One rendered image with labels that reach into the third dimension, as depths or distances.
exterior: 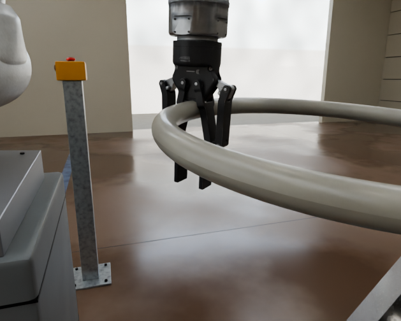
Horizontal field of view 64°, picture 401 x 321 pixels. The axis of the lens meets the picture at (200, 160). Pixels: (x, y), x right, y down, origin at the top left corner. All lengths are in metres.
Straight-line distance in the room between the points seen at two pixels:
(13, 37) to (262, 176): 0.62
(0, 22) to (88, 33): 5.77
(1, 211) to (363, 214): 0.40
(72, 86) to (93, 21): 4.99
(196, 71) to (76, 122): 1.11
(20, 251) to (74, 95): 1.15
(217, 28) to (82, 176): 1.24
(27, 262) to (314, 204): 0.35
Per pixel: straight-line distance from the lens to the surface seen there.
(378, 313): 0.53
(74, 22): 6.52
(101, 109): 6.47
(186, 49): 0.49
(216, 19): 0.49
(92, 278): 1.85
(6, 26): 0.75
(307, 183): 0.22
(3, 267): 0.46
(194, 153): 0.26
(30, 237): 0.50
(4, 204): 0.50
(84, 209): 1.68
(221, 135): 0.50
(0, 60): 0.73
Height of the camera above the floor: 1.01
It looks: 14 degrees down
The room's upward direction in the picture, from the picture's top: straight up
